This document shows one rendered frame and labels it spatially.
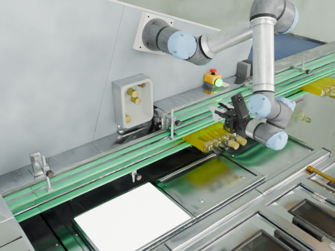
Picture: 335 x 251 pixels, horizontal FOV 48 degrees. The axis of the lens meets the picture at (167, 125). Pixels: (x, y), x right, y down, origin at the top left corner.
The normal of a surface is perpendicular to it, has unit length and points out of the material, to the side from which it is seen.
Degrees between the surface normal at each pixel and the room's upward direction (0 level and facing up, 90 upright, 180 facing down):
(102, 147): 90
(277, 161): 91
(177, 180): 90
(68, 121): 0
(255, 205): 90
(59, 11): 0
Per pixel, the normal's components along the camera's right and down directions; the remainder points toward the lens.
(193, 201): 0.00, -0.87
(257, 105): -0.69, -0.13
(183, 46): 0.52, 0.39
